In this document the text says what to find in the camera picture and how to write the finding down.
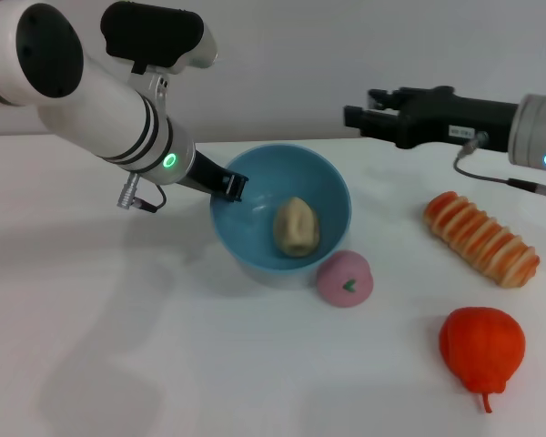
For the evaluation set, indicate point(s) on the pink round pastry green leaf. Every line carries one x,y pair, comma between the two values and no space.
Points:
341,277

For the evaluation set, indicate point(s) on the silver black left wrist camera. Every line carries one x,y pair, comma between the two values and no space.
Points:
154,32

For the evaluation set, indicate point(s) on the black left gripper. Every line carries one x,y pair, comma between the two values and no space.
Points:
202,175

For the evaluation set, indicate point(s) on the beige egg yolk pastry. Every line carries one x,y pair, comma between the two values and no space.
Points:
296,227

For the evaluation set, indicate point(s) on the orange striped bread roll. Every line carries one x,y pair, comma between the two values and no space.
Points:
480,239

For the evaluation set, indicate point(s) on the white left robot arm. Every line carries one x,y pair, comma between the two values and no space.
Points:
82,91

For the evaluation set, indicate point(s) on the blue plastic bowl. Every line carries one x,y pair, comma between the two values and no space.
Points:
255,227

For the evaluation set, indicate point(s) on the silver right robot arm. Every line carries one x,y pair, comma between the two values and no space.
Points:
534,127

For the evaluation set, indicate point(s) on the red orange persimmon toy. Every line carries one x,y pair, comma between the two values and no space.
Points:
480,348

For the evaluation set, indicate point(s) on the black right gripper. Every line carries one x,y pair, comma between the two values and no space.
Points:
437,118

